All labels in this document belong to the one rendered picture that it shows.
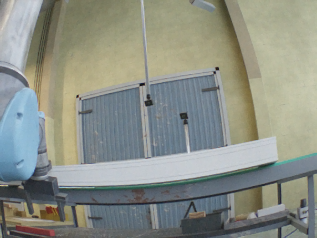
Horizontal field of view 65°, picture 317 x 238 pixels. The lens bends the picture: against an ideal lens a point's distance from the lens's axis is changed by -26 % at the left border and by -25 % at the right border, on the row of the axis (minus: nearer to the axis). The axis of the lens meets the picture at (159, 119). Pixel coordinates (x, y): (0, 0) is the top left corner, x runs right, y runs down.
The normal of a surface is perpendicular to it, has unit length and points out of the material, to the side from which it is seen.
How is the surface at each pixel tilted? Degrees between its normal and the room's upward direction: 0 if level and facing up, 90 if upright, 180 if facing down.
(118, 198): 90
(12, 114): 83
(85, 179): 90
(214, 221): 90
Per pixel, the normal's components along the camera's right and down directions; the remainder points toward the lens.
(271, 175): -0.27, -0.24
